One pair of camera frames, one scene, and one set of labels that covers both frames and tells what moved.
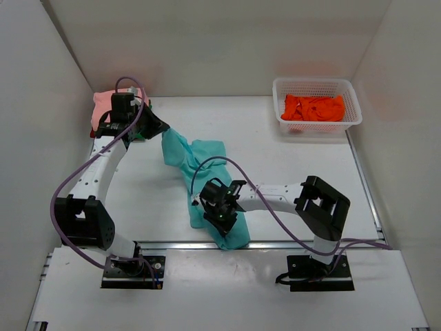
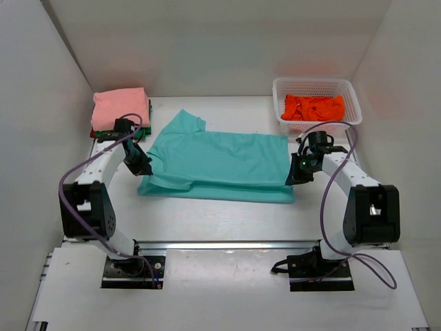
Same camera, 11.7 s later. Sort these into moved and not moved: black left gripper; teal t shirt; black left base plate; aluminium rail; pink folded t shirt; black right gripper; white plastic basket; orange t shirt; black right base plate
Moved: black right gripper; black left gripper; teal t shirt
Not moved: white plastic basket; aluminium rail; black left base plate; orange t shirt; black right base plate; pink folded t shirt
